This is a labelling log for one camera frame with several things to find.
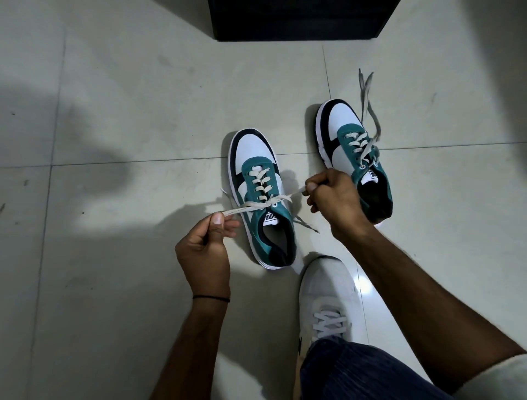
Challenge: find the person's left hand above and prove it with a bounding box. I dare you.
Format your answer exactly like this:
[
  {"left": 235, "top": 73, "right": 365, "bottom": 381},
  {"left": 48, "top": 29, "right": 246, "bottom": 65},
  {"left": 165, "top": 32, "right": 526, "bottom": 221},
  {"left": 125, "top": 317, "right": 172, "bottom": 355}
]
[{"left": 175, "top": 212, "right": 242, "bottom": 300}]

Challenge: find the person's right hand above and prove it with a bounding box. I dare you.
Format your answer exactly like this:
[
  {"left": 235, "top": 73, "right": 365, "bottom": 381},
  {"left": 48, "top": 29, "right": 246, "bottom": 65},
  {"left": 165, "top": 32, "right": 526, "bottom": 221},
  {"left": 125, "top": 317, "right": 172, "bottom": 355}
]
[{"left": 305, "top": 168, "right": 374, "bottom": 245}]

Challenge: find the white shoelace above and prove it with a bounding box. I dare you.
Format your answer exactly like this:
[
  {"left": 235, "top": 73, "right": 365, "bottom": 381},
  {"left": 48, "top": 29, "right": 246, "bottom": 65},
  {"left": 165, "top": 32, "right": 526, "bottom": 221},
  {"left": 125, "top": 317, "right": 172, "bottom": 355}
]
[
  {"left": 345, "top": 68, "right": 382, "bottom": 170},
  {"left": 220, "top": 166, "right": 320, "bottom": 234}
]

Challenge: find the person's right forearm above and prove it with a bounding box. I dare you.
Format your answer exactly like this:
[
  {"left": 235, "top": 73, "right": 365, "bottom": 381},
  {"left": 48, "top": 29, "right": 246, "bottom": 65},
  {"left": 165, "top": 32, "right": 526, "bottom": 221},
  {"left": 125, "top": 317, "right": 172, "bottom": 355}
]
[{"left": 341, "top": 224, "right": 526, "bottom": 395}]

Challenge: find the person's left forearm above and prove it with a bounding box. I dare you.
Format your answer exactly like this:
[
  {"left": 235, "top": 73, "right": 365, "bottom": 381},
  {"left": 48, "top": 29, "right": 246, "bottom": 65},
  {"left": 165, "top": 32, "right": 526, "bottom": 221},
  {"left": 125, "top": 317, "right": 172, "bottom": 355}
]
[{"left": 149, "top": 297, "right": 231, "bottom": 400}]

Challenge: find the teal white black sneaker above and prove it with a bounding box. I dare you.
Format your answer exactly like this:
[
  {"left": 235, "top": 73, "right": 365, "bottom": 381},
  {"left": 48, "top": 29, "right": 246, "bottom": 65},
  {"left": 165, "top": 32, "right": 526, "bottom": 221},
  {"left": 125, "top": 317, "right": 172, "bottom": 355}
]
[
  {"left": 315, "top": 98, "right": 394, "bottom": 228},
  {"left": 227, "top": 128, "right": 297, "bottom": 271}
]

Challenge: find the white worn sneaker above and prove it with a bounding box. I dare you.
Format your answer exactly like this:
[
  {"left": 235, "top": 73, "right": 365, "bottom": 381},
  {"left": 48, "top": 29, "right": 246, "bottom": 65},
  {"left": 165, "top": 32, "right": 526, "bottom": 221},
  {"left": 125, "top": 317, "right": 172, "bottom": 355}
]
[{"left": 296, "top": 255, "right": 370, "bottom": 363}]

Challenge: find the black cabinet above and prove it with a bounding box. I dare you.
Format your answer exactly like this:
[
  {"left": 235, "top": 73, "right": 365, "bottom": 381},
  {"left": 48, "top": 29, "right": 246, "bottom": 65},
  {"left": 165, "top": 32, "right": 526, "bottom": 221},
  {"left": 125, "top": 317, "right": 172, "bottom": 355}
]
[{"left": 208, "top": 0, "right": 401, "bottom": 42}]

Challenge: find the blue trouser leg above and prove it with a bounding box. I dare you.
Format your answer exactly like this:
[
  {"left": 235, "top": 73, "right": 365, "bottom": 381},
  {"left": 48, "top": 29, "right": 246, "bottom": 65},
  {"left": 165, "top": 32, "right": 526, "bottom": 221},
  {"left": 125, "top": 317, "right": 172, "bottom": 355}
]
[{"left": 299, "top": 335, "right": 454, "bottom": 400}]

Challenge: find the white shirt sleeve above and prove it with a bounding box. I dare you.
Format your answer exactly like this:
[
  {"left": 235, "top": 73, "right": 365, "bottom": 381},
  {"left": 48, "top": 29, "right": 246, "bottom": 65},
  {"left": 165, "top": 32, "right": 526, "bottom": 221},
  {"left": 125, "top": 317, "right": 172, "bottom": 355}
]
[{"left": 452, "top": 354, "right": 527, "bottom": 400}]

